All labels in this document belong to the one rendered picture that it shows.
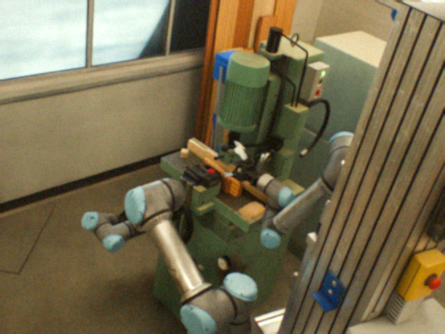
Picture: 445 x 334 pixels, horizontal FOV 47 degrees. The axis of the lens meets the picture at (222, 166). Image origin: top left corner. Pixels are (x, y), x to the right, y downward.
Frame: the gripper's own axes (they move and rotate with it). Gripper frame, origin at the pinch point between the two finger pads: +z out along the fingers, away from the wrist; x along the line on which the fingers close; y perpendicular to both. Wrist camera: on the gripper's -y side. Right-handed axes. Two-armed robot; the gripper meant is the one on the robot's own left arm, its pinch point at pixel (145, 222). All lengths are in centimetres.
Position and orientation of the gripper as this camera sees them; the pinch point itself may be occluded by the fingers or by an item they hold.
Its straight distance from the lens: 240.0
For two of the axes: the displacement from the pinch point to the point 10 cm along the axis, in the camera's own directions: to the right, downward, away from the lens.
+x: 7.0, 4.8, -5.2
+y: -4.9, 8.6, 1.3
